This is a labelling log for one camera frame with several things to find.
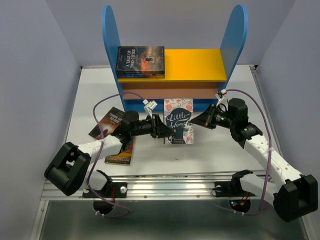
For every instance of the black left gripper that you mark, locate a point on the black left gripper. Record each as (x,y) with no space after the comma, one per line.
(158,129)

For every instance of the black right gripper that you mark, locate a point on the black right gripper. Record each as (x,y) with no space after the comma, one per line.
(205,119)

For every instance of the Little Women book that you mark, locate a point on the Little Women book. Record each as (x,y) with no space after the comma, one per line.
(178,113)

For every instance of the Three Days to See book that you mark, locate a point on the Three Days to See book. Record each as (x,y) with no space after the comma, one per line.
(108,123)

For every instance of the Jane Eyre book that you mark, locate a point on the Jane Eyre book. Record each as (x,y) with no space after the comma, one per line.
(136,77)

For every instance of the Animal Farm book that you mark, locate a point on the Animal Farm book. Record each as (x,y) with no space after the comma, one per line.
(135,74)

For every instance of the A Tale of Two Cities book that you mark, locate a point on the A Tale of Two Cities book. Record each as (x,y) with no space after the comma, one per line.
(140,60)

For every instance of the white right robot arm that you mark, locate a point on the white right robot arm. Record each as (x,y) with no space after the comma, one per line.
(291,193)

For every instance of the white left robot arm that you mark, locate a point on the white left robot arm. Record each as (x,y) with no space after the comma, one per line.
(69,168)

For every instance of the blue yellow wooden bookshelf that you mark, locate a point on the blue yellow wooden bookshelf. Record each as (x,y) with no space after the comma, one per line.
(196,74)

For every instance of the orange Leonard Tolane book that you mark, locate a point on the orange Leonard Tolane book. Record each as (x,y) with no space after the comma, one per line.
(123,158)

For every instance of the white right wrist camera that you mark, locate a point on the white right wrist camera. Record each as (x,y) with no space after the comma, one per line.
(222,99)

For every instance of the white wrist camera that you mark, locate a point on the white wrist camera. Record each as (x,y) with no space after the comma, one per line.
(222,99)
(149,106)

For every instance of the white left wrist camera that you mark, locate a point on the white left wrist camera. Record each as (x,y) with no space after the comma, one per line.
(149,106)

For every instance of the aluminium mounting rail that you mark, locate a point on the aluminium mounting rail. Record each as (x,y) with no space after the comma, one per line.
(153,187)

